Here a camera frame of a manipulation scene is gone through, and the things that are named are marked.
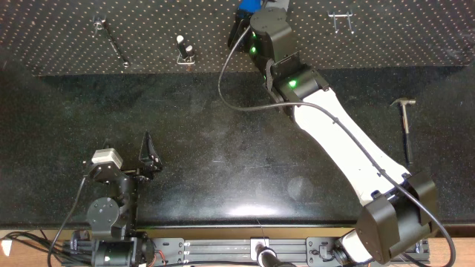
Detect black cable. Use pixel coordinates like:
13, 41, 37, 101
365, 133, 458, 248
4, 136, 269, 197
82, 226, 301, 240
217, 25, 457, 267
47, 175, 88, 267

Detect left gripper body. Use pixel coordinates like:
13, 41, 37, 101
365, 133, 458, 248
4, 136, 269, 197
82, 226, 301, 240
122, 167, 154, 182

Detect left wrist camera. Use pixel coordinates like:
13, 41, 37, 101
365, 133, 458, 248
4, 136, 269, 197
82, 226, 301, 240
91, 148, 124, 168

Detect black pegboard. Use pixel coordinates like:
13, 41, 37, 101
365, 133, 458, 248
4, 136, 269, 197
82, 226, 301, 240
0, 0, 475, 77

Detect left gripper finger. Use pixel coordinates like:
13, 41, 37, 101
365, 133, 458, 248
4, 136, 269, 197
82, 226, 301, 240
138, 131, 165, 174

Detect metal hook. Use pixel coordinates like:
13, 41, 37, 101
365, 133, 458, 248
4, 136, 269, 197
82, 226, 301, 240
176, 54, 196, 67
92, 16, 107, 33
327, 10, 356, 35

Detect roll of blue tape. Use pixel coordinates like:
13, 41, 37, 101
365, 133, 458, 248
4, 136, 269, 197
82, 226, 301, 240
237, 0, 263, 19

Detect mounting rail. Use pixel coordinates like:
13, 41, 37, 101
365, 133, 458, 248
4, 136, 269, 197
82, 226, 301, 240
0, 228, 432, 267

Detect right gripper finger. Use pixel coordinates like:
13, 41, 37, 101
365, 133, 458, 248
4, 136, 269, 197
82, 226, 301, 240
227, 10, 251, 52

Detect black and white pliers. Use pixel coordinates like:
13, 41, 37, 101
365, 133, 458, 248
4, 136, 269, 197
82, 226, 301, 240
175, 34, 196, 72

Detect hammer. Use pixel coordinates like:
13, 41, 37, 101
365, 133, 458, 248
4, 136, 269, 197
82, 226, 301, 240
389, 96, 417, 166

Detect wrench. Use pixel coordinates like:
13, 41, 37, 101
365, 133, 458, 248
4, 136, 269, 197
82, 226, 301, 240
96, 18, 131, 69

